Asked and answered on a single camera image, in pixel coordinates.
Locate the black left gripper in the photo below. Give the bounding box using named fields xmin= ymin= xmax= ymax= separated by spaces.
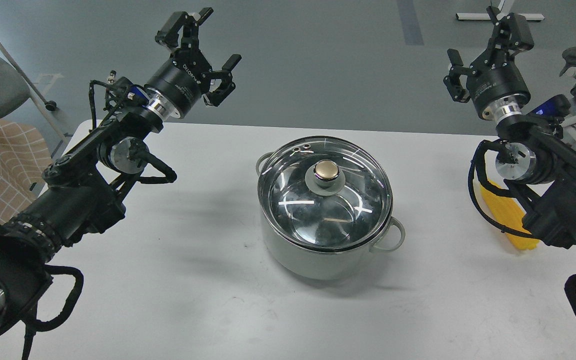
xmin=145 ymin=7 xmax=242 ymax=120

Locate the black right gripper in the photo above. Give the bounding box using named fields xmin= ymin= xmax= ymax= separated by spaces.
xmin=443 ymin=6 xmax=535 ymax=120

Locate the yellow corn cob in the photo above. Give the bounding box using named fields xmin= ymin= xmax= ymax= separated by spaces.
xmin=472 ymin=179 xmax=540 ymax=255

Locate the glass pot lid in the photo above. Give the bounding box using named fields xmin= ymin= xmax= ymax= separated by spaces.
xmin=256 ymin=136 xmax=393 ymax=253

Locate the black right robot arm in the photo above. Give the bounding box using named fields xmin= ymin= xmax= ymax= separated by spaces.
xmin=443 ymin=6 xmax=576 ymax=249

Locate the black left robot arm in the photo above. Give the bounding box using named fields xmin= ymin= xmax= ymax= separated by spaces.
xmin=0 ymin=7 xmax=242 ymax=360

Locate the pale green steel pot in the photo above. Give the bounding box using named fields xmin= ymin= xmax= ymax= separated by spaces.
xmin=255 ymin=136 xmax=406 ymax=281

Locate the white desk leg base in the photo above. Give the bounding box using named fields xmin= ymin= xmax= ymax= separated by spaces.
xmin=454 ymin=0 xmax=546 ymax=22

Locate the beige checkered cloth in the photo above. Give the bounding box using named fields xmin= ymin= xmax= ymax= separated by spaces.
xmin=0 ymin=119 xmax=52 ymax=223

